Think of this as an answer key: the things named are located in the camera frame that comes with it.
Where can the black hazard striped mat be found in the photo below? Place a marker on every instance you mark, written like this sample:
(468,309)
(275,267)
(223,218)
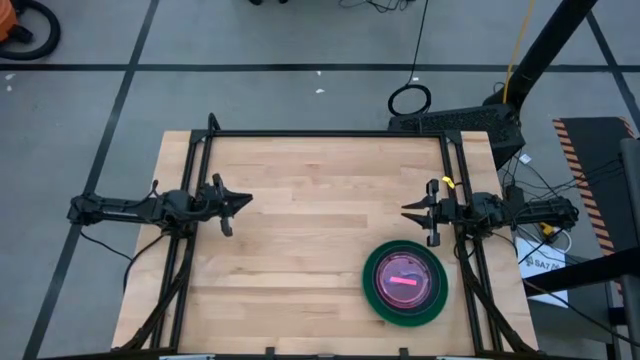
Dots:
(595,150)

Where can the black metal bar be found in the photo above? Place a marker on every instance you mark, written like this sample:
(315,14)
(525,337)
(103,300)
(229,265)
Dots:
(590,270)

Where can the large green plastic plate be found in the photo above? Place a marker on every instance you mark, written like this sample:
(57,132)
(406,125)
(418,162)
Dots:
(365,283)

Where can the white printed paper sheet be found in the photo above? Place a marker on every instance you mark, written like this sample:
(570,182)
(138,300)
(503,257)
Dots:
(530,255)

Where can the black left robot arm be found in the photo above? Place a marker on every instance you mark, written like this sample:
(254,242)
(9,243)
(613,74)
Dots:
(125,207)

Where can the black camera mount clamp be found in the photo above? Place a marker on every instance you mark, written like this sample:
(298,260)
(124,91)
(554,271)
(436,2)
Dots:
(270,353)
(404,353)

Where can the black camera post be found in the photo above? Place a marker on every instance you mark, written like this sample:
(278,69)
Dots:
(550,45)

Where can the grey metal post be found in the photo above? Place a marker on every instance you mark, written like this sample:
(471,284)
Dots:
(631,190)

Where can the translucent red plastic plate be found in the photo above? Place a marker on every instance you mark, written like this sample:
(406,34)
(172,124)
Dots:
(400,292)

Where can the dark bowl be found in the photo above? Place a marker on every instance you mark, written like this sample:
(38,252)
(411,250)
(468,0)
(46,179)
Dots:
(370,281)

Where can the small white tag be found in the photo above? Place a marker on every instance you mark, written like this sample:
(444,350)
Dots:
(525,158)

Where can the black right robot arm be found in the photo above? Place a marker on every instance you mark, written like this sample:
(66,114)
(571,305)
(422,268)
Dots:
(540,210)

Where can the black aluminium table frame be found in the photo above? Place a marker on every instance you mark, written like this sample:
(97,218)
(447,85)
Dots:
(320,133)

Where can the white bar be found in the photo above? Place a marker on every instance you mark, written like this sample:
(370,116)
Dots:
(187,357)

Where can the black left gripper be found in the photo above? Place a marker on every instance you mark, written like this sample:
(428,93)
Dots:
(212,205)

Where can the black perforated computer case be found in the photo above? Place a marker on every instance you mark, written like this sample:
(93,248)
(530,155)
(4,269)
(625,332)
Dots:
(450,122)

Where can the orange vacuum cleaner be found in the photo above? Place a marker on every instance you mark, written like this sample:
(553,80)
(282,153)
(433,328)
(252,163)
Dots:
(5,22)

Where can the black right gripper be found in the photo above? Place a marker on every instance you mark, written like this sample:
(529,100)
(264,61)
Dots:
(450,210)

